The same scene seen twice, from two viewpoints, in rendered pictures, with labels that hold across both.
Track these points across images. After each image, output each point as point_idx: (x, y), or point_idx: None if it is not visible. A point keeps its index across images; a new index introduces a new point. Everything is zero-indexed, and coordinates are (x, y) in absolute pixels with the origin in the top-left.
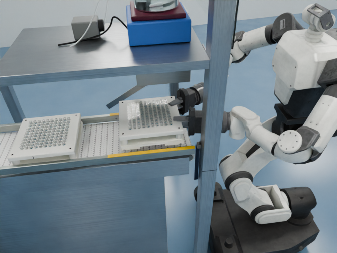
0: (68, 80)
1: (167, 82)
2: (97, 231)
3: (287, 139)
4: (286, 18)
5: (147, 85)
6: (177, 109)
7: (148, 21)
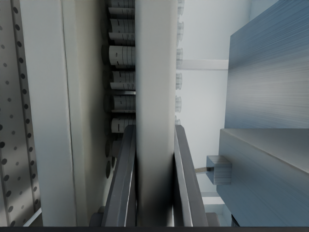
0: (272, 5)
1: (302, 164)
2: None
3: None
4: None
5: (235, 134)
6: (123, 165)
7: None
